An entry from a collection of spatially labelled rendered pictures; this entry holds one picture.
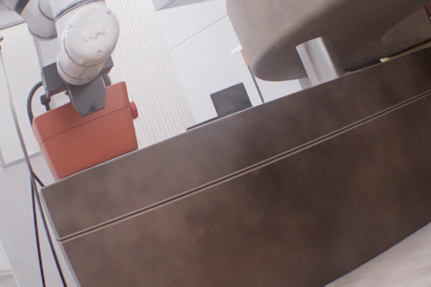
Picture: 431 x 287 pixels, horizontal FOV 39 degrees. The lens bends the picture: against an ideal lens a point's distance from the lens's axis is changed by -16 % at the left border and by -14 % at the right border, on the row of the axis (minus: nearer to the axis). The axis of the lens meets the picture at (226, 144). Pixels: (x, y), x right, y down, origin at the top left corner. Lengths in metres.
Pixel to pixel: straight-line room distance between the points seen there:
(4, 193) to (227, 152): 3.08
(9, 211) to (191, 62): 3.18
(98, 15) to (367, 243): 0.73
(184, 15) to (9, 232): 3.38
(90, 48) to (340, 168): 0.61
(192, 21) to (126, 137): 5.40
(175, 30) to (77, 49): 5.89
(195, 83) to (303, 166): 5.45
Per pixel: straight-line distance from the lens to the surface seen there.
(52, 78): 1.11
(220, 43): 6.33
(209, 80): 6.53
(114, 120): 1.19
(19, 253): 4.17
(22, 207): 4.23
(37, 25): 1.11
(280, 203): 1.25
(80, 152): 1.18
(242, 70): 5.62
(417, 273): 1.09
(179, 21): 6.71
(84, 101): 1.07
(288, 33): 1.75
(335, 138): 1.32
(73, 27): 0.92
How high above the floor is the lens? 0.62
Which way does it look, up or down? 1 degrees up
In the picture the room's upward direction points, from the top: 21 degrees counter-clockwise
